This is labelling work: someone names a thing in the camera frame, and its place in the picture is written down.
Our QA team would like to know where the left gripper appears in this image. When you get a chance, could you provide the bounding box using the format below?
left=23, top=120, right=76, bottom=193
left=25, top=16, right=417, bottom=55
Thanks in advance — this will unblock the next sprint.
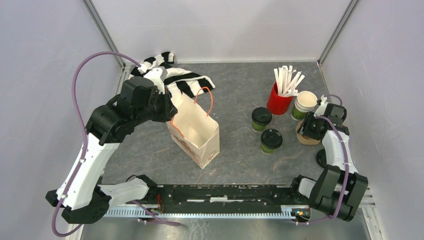
left=134, top=86, right=179, bottom=126

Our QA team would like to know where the paper takeout bag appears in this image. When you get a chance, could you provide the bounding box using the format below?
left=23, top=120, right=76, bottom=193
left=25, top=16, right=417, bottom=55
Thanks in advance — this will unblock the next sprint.
left=166, top=86, right=220, bottom=169

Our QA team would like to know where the black cup lid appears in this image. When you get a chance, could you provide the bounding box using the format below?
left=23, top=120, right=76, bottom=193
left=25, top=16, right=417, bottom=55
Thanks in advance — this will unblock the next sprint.
left=251, top=107, right=273, bottom=126
left=260, top=128, right=283, bottom=150
left=315, top=148, right=327, bottom=169

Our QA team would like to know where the green paper coffee cup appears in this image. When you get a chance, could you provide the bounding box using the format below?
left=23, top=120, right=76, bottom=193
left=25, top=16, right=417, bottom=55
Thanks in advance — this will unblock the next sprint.
left=252, top=120, right=270, bottom=132

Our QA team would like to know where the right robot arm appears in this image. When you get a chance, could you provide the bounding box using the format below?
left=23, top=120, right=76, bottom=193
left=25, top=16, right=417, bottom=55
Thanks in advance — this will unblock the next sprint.
left=288, top=101, right=369, bottom=222

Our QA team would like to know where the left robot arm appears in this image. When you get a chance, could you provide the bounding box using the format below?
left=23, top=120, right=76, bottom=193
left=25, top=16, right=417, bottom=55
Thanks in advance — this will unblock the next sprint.
left=46, top=75, right=177, bottom=225

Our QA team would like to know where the brown cardboard cup carrier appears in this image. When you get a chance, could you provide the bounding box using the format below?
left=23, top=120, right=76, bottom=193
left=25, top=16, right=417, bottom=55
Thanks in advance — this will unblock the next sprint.
left=295, top=120, right=321, bottom=145

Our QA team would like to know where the stack of paper cups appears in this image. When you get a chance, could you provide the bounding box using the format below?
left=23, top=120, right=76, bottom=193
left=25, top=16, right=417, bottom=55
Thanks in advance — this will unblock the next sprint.
left=291, top=91, right=318, bottom=121

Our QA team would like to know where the black white striped cloth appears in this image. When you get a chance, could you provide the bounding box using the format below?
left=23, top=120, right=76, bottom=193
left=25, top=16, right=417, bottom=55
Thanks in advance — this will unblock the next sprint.
left=129, top=51, right=216, bottom=98

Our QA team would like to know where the red straw holder cup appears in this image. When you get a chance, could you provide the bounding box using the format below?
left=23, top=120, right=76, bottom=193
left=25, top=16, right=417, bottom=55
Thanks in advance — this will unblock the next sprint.
left=266, top=83, right=294, bottom=116

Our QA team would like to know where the white wrapped straws bundle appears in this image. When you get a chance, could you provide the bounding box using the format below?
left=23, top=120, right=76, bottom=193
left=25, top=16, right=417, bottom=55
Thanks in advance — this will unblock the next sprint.
left=273, top=65, right=305, bottom=98

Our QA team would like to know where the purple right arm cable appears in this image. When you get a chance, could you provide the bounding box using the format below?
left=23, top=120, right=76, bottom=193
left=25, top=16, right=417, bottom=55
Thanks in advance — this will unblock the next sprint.
left=311, top=94, right=350, bottom=223

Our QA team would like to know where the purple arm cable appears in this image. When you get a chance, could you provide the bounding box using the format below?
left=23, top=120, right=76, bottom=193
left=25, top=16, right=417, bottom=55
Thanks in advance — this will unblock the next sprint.
left=51, top=51, right=143, bottom=238
left=311, top=94, right=350, bottom=223

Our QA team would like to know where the metal cable duct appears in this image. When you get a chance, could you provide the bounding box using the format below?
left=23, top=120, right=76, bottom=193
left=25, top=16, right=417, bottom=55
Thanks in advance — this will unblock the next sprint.
left=104, top=206, right=295, bottom=220

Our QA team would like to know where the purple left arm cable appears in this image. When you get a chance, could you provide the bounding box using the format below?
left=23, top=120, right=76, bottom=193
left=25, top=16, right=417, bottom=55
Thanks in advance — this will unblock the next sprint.
left=51, top=51, right=143, bottom=238

